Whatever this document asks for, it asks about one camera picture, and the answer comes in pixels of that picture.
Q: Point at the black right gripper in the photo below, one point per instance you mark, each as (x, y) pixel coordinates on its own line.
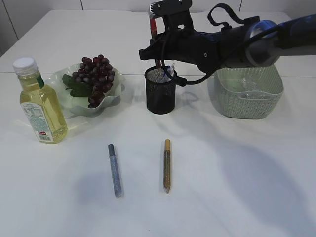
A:
(180, 45)

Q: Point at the blue capped scissors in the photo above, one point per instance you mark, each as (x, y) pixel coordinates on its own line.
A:
(168, 72)

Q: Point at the red glitter pen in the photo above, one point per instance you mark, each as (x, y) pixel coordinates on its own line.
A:
(154, 27)

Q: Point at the clear plastic sheet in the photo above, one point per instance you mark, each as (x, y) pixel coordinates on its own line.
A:
(250, 89)

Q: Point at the purple artificial grape bunch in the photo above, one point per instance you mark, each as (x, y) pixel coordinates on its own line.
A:
(93, 79)

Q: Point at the gold glitter pen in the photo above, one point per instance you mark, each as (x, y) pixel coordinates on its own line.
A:
(167, 167)

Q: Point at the yellow tea bottle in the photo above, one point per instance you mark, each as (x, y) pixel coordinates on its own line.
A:
(40, 103)

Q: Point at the silver glitter pen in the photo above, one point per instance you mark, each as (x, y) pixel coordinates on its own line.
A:
(115, 171)

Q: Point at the clear plastic ruler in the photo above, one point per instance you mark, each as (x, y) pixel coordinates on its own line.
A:
(172, 69)

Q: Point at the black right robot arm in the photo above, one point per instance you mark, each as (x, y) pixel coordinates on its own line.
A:
(259, 44)

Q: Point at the black mesh pen holder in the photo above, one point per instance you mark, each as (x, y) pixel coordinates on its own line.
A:
(160, 91)

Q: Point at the green plastic woven basket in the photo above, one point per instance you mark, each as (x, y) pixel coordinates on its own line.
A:
(227, 92)

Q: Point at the green wavy glass plate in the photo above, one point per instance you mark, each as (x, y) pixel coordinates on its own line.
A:
(79, 105)

